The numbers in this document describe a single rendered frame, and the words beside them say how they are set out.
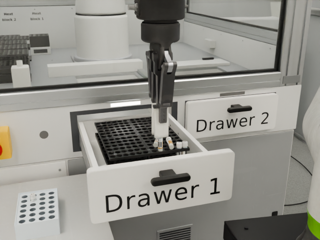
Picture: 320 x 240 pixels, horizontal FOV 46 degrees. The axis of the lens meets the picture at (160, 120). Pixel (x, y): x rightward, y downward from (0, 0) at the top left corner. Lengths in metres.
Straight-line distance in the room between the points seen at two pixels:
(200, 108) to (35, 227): 0.53
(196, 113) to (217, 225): 0.42
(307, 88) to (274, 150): 2.00
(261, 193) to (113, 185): 0.72
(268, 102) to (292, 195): 1.41
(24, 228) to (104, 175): 0.21
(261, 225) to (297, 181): 1.92
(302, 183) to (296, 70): 1.54
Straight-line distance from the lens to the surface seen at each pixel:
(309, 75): 3.21
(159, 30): 0.71
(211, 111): 1.08
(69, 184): 1.00
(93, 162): 0.79
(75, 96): 0.99
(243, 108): 1.08
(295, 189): 2.59
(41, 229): 0.82
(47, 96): 0.98
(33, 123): 1.00
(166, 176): 0.69
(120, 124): 0.98
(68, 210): 0.90
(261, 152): 1.25
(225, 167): 0.77
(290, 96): 1.23
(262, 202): 1.34
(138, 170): 0.70
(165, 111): 0.77
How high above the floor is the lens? 1.25
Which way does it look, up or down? 20 degrees down
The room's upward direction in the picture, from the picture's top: straight up
